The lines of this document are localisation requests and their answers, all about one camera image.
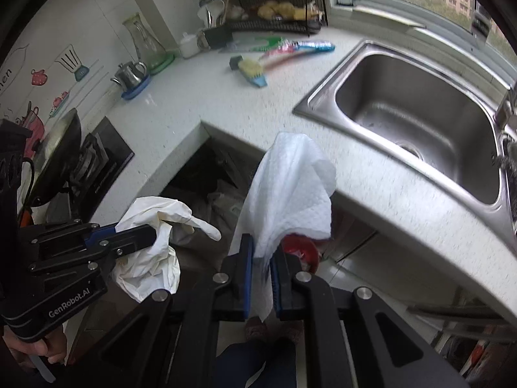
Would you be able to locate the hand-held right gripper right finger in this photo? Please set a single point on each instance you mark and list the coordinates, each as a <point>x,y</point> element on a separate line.
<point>278,287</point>

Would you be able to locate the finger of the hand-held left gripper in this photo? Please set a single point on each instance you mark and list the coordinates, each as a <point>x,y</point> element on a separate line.
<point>133,239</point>
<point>101,233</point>

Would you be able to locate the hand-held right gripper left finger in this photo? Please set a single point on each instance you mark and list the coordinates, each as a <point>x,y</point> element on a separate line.
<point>247,279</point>

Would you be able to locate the white latex glove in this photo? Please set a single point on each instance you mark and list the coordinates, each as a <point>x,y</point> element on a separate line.
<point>145,268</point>

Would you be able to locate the red plastic bucket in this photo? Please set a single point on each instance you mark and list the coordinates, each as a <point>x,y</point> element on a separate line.
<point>307,255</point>

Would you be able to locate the white paper towel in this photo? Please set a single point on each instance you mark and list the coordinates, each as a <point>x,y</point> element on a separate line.
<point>291,194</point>

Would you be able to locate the pink toothbrush package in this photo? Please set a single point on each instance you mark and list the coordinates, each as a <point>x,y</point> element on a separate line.
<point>282,54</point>

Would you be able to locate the person's left hand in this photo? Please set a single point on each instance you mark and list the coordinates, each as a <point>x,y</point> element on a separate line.
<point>52,345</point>

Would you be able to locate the pink fuzzy slipper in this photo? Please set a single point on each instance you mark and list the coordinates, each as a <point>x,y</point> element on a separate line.
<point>289,331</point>
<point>256,331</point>

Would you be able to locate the black gas stove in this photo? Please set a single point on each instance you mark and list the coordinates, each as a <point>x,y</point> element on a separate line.
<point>97,161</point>

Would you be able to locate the person's blue trouser leg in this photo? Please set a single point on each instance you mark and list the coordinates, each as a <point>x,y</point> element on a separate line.
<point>254,363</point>

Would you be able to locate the dark frying pan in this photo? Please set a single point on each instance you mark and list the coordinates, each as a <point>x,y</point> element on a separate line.
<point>52,157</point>

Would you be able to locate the white base cabinet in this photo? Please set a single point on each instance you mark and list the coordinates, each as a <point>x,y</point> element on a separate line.
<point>383,258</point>

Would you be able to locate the blue round trivet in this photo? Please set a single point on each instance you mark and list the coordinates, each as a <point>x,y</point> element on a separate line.
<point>136,89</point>

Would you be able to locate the small steel kettle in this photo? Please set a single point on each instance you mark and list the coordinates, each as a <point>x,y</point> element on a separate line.
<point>130,73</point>

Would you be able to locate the green round coaster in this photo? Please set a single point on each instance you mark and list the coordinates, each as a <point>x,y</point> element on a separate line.
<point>162,64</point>

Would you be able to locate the glass pitcher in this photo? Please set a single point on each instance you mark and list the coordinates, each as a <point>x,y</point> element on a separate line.
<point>145,42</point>

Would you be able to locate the small white jar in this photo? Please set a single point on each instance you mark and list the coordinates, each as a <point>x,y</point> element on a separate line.
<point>189,44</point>

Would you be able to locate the dark scouring sponge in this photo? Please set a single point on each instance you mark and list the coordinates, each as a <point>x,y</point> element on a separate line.
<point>235,62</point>

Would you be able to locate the yellow scrub brush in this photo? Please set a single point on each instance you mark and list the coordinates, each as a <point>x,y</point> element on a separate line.
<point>253,72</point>

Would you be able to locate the stainless steel sink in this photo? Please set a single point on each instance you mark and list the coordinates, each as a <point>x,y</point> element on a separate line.
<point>412,121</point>

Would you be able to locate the dark utensil cup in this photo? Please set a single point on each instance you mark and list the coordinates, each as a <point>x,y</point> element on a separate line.
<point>218,36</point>

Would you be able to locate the green toothbrush package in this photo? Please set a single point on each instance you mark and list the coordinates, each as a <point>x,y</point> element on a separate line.
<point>274,41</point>

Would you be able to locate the white kitchen utensils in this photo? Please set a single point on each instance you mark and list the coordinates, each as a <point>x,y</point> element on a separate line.
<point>212,10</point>

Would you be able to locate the blue toothbrush package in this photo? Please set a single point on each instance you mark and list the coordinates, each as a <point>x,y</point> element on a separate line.
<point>319,45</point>

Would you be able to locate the pale brown lumpy food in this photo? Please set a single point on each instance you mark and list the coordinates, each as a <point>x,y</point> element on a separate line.
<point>280,10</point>

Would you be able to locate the curved steel faucet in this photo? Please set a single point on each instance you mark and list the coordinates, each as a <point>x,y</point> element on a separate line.
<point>509,107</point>

